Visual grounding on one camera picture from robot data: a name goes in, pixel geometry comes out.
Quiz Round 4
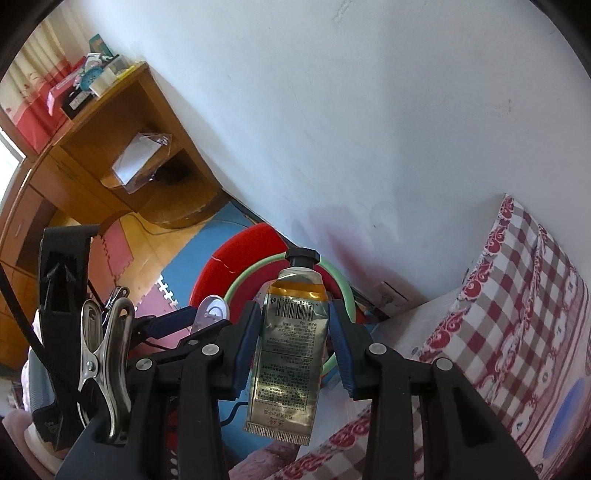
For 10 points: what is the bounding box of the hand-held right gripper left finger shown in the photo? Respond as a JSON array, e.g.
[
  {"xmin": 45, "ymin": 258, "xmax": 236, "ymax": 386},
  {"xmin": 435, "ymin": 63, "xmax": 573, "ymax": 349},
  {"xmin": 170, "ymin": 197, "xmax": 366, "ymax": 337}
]
[{"xmin": 55, "ymin": 300, "xmax": 264, "ymax": 480}]

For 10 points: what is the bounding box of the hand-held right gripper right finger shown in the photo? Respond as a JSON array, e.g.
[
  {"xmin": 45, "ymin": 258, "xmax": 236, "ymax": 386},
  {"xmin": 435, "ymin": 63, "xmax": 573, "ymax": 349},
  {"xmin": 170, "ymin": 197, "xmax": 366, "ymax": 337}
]
[{"xmin": 327, "ymin": 299, "xmax": 539, "ymax": 480}]

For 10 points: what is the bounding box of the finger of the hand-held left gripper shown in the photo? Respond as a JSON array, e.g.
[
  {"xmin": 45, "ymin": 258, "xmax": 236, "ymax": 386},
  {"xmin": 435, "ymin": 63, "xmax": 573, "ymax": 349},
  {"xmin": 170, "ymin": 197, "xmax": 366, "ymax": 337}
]
[{"xmin": 131, "ymin": 306, "xmax": 199, "ymax": 344}]

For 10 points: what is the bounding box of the gold tube with black cap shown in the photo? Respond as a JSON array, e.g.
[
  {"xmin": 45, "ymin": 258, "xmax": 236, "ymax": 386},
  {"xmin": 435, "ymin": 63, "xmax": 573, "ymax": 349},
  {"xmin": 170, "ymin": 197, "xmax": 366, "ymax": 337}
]
[{"xmin": 244, "ymin": 248, "xmax": 331, "ymax": 446}]

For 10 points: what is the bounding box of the round translucent plastic piece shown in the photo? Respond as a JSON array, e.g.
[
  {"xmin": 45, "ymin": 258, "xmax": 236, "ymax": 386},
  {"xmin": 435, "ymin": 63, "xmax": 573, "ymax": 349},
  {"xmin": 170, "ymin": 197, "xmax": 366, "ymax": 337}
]
[{"xmin": 191, "ymin": 294, "xmax": 230, "ymax": 334}]

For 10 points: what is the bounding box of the red bucket with green rim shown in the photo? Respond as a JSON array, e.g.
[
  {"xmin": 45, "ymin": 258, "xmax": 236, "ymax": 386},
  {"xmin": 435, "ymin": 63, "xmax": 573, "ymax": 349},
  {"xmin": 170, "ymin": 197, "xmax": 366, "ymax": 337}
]
[{"xmin": 225, "ymin": 253, "xmax": 358, "ymax": 379}]

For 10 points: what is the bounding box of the metal spring clip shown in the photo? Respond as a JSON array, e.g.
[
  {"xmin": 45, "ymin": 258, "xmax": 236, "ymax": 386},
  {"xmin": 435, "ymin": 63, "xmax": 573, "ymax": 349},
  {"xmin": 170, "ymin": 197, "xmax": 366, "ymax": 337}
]
[
  {"xmin": 78, "ymin": 298, "xmax": 136, "ymax": 444},
  {"xmin": 105, "ymin": 285, "xmax": 131, "ymax": 309}
]

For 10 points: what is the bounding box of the coloured foam puzzle mat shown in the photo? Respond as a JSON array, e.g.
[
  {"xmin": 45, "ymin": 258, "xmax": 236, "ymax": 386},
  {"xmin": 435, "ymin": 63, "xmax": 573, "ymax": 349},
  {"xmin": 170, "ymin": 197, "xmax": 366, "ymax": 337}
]
[{"xmin": 85, "ymin": 203, "xmax": 296, "ymax": 439}]

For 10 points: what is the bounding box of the red bin lid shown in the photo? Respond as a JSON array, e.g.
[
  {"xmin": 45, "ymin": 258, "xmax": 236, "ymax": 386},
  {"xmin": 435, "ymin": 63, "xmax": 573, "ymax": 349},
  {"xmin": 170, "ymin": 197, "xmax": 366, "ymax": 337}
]
[{"xmin": 189, "ymin": 222, "xmax": 287, "ymax": 310}]

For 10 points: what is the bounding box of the clear package with white paper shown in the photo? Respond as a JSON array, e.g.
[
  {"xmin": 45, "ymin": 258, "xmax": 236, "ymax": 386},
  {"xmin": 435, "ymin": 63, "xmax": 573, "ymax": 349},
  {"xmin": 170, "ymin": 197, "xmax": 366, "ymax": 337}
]
[{"xmin": 100, "ymin": 131, "xmax": 174, "ymax": 195}]

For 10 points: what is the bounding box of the pink fuzzy garment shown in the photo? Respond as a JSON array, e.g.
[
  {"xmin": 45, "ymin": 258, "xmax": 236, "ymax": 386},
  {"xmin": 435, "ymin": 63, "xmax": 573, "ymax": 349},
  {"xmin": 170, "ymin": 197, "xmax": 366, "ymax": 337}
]
[{"xmin": 0, "ymin": 355, "xmax": 70, "ymax": 480}]

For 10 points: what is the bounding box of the red cloth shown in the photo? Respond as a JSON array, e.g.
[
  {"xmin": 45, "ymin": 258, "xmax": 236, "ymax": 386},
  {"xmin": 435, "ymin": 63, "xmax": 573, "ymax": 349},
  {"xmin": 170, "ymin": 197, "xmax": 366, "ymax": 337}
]
[{"xmin": 11, "ymin": 58, "xmax": 72, "ymax": 155}]

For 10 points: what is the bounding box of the black box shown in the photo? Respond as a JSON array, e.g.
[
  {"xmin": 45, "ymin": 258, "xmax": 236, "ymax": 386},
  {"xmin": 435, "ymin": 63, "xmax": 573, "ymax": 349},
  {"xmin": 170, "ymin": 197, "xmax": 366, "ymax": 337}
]
[{"xmin": 61, "ymin": 90, "xmax": 95, "ymax": 120}]

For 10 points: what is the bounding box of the pink box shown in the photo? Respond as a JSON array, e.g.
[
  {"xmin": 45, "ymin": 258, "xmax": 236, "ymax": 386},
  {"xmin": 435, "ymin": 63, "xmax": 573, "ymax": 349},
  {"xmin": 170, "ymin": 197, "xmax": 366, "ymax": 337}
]
[{"xmin": 47, "ymin": 68, "xmax": 88, "ymax": 116}]

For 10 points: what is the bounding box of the teal alarm clock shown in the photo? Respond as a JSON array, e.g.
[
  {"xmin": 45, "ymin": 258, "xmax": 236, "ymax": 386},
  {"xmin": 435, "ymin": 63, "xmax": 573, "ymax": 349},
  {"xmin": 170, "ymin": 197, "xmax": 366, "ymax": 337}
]
[{"xmin": 79, "ymin": 62, "xmax": 106, "ymax": 89}]

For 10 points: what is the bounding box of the beige curtain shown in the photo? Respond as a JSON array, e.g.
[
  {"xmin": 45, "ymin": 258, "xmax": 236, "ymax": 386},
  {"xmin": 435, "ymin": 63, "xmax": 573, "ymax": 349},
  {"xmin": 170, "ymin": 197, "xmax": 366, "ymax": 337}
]
[{"xmin": 0, "ymin": 25, "xmax": 75, "ymax": 112}]

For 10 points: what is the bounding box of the small clear box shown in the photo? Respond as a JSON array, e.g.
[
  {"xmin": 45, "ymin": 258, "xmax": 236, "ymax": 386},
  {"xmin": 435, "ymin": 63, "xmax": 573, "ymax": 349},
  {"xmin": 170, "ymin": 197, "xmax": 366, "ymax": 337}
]
[{"xmin": 105, "ymin": 54, "xmax": 134, "ymax": 77}]

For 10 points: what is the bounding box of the white wall socket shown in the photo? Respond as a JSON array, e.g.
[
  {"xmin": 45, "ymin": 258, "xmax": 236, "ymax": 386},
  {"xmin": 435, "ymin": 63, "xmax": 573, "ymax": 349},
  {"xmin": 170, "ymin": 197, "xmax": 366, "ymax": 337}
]
[{"xmin": 372, "ymin": 281, "xmax": 409, "ymax": 311}]

